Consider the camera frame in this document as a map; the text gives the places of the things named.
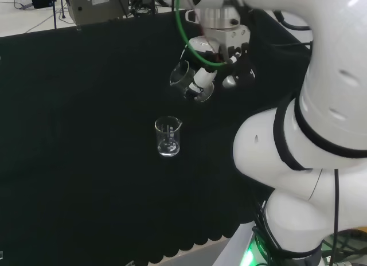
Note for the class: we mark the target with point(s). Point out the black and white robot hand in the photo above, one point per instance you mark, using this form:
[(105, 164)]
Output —
[(229, 42)]

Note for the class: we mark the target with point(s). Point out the small clear glass beaker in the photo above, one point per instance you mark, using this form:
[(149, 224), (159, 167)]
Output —
[(178, 76)]

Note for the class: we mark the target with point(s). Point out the clear glass beaker with residue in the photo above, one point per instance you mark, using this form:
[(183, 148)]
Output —
[(168, 150)]

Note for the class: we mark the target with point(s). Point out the grey metal equipment case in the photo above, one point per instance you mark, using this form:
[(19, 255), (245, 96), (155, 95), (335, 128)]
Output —
[(97, 5)]

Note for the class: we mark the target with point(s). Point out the small clear cloth clip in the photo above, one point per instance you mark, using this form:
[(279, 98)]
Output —
[(78, 28)]

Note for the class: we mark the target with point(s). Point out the black bench cloth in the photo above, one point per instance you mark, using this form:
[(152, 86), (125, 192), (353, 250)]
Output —
[(86, 134)]

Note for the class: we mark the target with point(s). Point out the dark tripod leg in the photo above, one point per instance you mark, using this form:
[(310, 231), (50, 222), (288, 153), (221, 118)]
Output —
[(54, 15)]

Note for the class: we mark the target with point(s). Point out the grey base plate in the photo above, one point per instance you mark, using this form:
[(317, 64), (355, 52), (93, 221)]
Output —
[(229, 248)]

